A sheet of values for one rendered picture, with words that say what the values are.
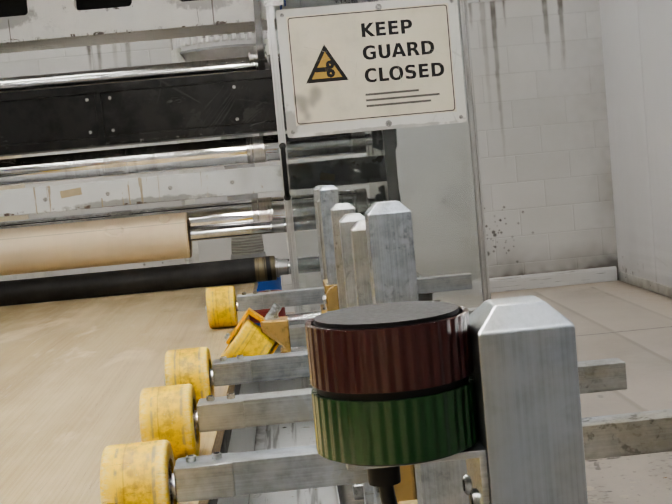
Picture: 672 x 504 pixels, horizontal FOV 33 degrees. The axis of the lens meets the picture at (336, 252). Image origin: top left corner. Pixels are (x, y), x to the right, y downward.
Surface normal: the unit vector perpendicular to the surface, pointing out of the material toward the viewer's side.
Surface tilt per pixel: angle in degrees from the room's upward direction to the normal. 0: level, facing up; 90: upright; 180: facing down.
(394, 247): 90
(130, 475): 59
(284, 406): 90
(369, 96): 90
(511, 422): 90
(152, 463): 41
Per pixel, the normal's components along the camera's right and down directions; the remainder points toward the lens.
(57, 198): 0.04, 0.07
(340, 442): -0.67, 0.12
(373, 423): -0.30, 0.11
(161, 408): -0.01, -0.47
